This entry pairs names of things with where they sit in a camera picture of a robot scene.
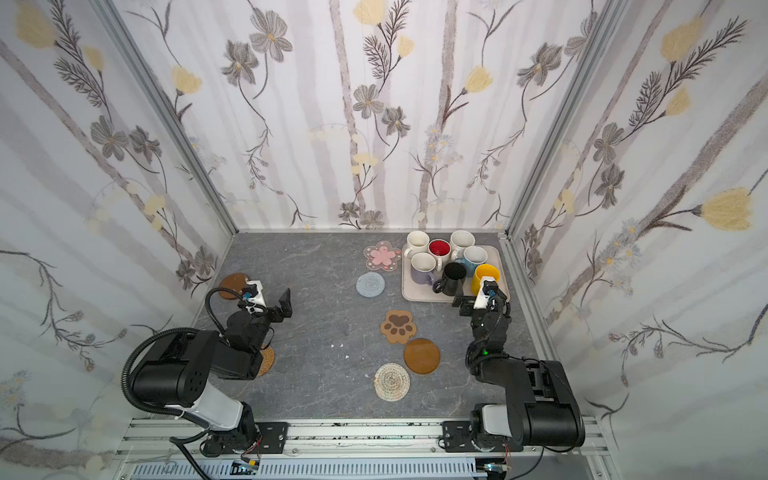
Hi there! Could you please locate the rattan woven round coaster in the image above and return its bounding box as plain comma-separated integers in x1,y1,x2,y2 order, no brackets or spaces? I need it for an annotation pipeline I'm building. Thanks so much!
257,347,275,377

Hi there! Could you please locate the white mug red inside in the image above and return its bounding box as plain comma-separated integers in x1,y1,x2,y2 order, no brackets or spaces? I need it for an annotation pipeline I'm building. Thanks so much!
428,239,452,269

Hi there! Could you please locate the blue mug white inside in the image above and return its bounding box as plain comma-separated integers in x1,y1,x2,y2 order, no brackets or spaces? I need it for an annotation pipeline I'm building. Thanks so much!
458,245,488,278

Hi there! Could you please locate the white mug back right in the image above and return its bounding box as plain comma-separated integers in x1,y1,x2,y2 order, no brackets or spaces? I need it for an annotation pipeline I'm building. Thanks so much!
449,230,476,259

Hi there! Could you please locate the beige serving tray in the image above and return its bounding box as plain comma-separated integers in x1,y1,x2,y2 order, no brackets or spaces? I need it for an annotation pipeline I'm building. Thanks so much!
402,245,514,303

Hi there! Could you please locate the white slotted cable duct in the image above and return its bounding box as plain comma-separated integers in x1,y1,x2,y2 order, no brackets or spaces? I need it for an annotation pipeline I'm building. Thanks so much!
130,458,485,480

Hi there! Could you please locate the brown paw print coaster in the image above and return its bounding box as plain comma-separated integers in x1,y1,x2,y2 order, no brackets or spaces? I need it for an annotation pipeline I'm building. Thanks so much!
379,310,418,345

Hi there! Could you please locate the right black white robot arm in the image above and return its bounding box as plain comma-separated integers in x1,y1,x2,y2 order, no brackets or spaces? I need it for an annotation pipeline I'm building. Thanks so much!
439,294,586,453

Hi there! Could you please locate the dark brown round coaster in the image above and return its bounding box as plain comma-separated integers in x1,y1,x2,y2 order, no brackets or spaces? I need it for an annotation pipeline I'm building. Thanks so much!
218,273,248,300

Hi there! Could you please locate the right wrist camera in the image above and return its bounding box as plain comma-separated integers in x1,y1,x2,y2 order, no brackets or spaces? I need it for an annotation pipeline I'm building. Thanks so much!
473,277,501,311

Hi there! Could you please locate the white mug back left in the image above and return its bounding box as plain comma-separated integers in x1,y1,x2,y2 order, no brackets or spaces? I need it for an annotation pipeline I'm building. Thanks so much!
402,230,431,258

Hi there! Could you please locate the grey round felt coaster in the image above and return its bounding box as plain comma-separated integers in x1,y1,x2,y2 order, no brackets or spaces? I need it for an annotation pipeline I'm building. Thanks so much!
355,272,386,298

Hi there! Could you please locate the black mug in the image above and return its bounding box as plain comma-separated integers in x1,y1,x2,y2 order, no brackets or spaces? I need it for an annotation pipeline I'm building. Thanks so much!
432,262,467,297

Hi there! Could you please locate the woven multicolour round coaster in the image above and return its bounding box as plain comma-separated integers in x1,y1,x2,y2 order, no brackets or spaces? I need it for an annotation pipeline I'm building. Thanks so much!
373,363,411,402

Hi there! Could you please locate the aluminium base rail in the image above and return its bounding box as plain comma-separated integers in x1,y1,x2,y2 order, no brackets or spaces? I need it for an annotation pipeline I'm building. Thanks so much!
105,417,621,479

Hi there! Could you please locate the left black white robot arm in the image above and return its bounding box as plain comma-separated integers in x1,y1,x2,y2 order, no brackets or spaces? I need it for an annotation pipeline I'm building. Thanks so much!
120,280,293,459

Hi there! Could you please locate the lavender mug white inside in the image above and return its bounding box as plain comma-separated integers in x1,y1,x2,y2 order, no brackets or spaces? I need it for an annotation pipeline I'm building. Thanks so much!
410,252,437,286

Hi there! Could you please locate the yellow mug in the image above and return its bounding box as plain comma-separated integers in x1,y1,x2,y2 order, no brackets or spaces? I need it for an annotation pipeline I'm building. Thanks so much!
471,264,501,295

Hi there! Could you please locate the pink flower coaster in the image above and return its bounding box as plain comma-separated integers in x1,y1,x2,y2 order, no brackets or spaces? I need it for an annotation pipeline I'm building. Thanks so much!
363,240,402,272

